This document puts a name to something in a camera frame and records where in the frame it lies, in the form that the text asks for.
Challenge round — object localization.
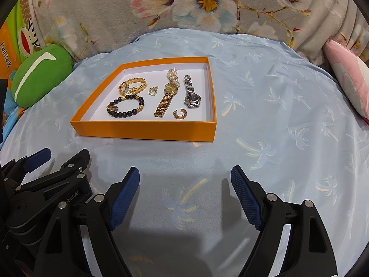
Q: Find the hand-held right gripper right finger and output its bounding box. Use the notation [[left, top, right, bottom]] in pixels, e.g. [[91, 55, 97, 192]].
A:
[[231, 165, 339, 277]]

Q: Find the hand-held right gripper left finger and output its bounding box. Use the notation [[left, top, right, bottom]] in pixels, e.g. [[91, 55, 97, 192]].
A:
[[33, 166, 141, 277]]

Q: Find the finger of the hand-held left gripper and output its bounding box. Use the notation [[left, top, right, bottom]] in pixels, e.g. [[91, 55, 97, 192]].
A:
[[17, 148, 91, 191], [0, 148, 52, 185]]

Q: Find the orange shallow box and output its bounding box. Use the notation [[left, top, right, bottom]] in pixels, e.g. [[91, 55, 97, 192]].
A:
[[70, 57, 217, 142]]

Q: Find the black bead bracelet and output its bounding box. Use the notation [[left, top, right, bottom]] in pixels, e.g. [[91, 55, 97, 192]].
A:
[[107, 95, 145, 119]]

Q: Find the gold wristwatch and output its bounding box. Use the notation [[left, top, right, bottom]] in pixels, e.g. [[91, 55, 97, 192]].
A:
[[154, 82, 178, 118]]

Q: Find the white pearl bracelet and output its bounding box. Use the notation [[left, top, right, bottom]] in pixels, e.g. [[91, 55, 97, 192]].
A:
[[167, 68, 182, 88]]

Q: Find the light blue palm print sheet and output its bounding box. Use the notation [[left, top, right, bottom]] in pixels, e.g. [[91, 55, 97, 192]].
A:
[[0, 28, 366, 277]]

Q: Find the green plush cushion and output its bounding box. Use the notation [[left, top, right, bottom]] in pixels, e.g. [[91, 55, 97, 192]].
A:
[[12, 44, 73, 107]]

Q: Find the silver wristwatch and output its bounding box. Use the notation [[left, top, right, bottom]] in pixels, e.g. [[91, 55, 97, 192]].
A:
[[184, 75, 201, 108]]

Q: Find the colourful cartoon printed cloth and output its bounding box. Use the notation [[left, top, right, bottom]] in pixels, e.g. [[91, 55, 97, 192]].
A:
[[0, 0, 44, 93]]

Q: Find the grey floral blanket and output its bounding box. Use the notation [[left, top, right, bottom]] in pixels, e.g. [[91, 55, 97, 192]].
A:
[[29, 0, 366, 67]]

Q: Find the pink and white pillow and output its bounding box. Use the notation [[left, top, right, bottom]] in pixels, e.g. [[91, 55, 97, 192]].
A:
[[323, 39, 369, 122]]

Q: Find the gold braided bracelet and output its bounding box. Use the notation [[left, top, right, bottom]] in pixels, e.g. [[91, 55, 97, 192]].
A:
[[119, 78, 147, 94]]

